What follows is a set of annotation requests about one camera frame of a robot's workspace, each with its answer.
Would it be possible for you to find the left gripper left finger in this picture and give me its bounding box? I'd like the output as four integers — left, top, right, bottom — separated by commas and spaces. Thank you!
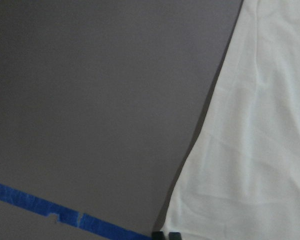
151, 231, 164, 240

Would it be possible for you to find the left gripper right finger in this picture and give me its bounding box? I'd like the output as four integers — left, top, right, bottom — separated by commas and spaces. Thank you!
168, 232, 181, 240

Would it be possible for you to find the cream long-sleeve graphic shirt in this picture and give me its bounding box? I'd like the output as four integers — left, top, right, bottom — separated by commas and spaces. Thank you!
162, 0, 300, 240

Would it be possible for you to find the blue tape line crosswise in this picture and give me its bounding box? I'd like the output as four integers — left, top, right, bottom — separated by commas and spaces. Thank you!
0, 184, 150, 240

